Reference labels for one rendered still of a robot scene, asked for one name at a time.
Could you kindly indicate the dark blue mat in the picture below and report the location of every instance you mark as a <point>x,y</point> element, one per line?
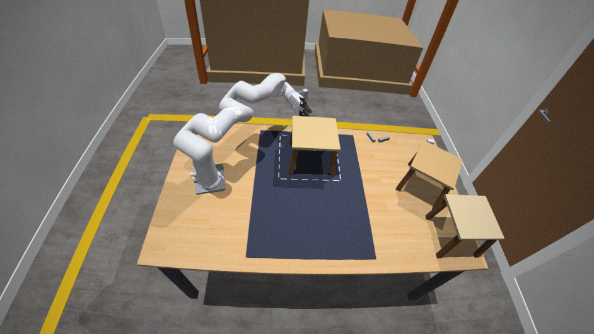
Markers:
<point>311,218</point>

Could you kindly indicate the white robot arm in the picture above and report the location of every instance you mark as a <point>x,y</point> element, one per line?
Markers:
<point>213,129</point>

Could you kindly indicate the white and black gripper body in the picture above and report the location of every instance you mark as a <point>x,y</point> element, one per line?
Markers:
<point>294,100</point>

